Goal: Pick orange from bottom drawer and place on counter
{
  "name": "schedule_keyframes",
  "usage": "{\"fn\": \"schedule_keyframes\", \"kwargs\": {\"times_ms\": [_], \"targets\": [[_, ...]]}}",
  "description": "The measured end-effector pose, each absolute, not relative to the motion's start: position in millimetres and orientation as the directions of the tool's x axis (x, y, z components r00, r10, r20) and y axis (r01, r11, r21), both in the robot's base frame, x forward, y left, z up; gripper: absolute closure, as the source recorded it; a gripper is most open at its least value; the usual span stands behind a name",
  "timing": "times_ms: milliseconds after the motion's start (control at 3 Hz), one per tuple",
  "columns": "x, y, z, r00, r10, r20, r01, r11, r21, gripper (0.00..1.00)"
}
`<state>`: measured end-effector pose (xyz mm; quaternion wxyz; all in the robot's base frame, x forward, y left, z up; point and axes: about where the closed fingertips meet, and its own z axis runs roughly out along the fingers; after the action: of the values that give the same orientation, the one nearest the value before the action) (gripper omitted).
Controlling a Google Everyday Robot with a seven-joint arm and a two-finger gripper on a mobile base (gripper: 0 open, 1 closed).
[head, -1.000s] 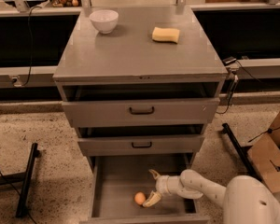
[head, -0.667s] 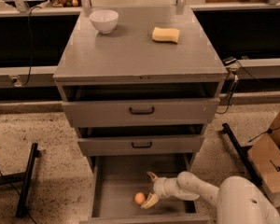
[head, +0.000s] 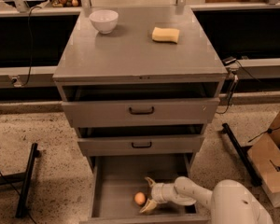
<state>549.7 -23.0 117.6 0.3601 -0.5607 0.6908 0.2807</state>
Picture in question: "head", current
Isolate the black stand leg right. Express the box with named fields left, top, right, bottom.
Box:
left=222, top=123, right=262, bottom=187

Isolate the black cable right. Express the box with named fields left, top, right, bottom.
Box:
left=216, top=59, right=262, bottom=116

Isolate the black top drawer handle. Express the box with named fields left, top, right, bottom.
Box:
left=128, top=106, right=155, bottom=115

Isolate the grey bottom drawer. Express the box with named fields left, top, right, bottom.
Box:
left=80, top=154, right=208, bottom=224

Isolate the black floor cable left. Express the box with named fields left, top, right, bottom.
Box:
left=0, top=145, right=38, bottom=224

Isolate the orange fruit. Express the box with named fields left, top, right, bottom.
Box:
left=133, top=192, right=147, bottom=206

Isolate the black stand leg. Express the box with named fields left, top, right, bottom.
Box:
left=222, top=123, right=262, bottom=187
left=0, top=143, right=40, bottom=218

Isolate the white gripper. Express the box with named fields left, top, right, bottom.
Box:
left=140, top=176, right=172, bottom=214

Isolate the cardboard box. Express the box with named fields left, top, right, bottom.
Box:
left=247, top=112, right=280, bottom=207

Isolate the grey middle drawer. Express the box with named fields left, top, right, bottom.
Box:
left=76, top=125, right=204, bottom=156

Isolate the white bowl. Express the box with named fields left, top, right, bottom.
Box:
left=89, top=9, right=119, bottom=34

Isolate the grey drawer cabinet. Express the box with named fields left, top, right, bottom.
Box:
left=52, top=5, right=228, bottom=173

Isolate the black stand leg left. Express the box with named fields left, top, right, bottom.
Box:
left=0, top=143, right=40, bottom=218

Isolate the black drawer handle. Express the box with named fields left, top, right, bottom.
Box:
left=128, top=106, right=155, bottom=115
left=131, top=142, right=152, bottom=148

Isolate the black middle drawer handle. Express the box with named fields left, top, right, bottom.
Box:
left=131, top=142, right=152, bottom=148

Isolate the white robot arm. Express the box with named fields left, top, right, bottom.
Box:
left=140, top=176, right=273, bottom=224

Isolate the grey top drawer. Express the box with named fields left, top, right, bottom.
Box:
left=63, top=90, right=218, bottom=128

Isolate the yellow sponge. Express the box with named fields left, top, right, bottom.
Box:
left=152, top=27, right=180, bottom=44

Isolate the grey drawer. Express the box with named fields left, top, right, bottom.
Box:
left=76, top=125, right=204, bottom=156
left=63, top=90, right=218, bottom=128
left=80, top=154, right=208, bottom=224

